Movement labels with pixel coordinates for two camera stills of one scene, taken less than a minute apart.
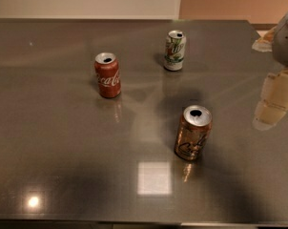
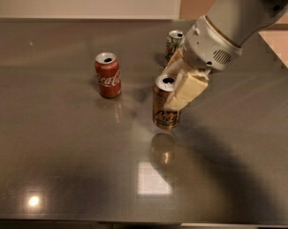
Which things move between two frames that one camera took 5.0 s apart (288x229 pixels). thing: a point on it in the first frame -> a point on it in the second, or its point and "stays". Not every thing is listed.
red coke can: x=108 y=72 stays
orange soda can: x=193 y=132 -> x=164 y=117
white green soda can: x=174 y=50 stays
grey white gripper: x=287 y=43 -> x=208 y=47
